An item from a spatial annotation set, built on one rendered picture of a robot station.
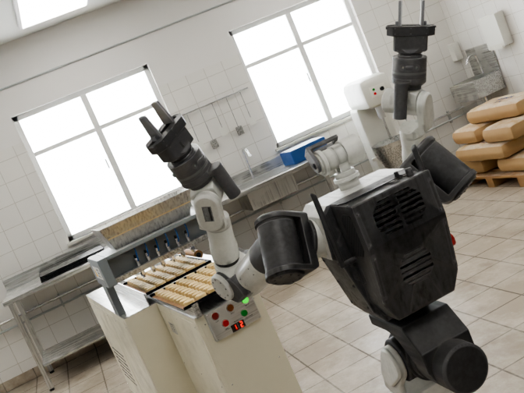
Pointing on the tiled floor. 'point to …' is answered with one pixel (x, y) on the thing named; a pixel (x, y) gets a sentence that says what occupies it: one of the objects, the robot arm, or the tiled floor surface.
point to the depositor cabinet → (143, 345)
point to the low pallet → (496, 177)
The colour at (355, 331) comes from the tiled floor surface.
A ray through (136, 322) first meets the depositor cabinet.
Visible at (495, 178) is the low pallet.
